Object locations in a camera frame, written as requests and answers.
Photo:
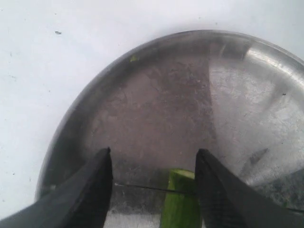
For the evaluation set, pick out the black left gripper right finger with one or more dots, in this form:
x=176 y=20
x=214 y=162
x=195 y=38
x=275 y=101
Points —
x=227 y=202

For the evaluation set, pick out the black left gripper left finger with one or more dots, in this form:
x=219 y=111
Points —
x=80 y=202

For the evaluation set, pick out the round steel plate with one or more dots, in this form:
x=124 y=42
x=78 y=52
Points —
x=235 y=95

